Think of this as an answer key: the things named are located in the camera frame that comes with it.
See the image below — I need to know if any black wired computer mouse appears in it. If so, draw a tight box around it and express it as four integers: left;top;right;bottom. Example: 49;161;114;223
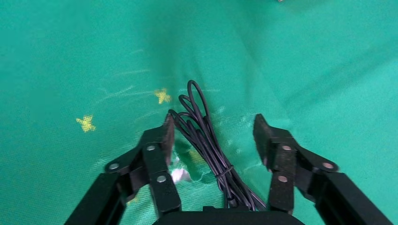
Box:
168;80;268;212

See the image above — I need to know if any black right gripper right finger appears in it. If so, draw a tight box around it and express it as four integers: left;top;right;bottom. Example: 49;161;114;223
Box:
253;113;394;225

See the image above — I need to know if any green table cloth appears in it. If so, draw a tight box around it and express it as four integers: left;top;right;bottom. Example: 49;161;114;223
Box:
0;0;398;225

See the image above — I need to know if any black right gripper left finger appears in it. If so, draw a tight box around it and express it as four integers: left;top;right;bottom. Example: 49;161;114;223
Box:
63;113;183;225

